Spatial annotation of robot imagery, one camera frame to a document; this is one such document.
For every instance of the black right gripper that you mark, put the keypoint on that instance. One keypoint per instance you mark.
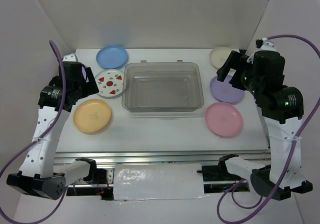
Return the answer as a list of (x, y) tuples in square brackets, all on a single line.
[(235, 60)]

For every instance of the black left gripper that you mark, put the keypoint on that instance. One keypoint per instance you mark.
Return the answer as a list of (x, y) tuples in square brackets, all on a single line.
[(90, 87)]

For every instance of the white strawberry pattern plate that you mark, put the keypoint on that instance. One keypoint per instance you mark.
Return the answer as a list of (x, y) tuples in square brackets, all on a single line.
[(110, 83)]

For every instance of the cream plastic plate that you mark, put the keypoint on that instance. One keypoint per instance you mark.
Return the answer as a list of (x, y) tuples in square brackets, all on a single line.
[(218, 56)]

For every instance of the purple plate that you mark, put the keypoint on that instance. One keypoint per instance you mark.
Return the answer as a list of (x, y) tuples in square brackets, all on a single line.
[(224, 91)]

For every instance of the orange plastic plate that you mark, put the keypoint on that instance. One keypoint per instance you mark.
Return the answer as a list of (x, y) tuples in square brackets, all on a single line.
[(92, 115)]

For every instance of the blue plastic plate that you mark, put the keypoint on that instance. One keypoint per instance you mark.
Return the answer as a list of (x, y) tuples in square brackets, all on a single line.
[(111, 57)]

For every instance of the pink plastic plate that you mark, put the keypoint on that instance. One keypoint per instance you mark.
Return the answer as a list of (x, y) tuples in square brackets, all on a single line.
[(223, 119)]

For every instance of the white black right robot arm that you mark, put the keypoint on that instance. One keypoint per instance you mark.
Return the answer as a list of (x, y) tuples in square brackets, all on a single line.
[(282, 109)]

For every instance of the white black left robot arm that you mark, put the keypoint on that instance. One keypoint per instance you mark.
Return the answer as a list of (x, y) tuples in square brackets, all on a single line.
[(37, 176)]

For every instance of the clear plastic bin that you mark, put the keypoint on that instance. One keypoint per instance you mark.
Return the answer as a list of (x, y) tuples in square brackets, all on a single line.
[(162, 87)]

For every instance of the white taped cover sheet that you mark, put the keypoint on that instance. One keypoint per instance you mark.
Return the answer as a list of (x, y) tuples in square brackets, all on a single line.
[(162, 181)]

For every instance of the aluminium frame rail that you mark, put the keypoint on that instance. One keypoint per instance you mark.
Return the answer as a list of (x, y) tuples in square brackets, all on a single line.
[(108, 158)]

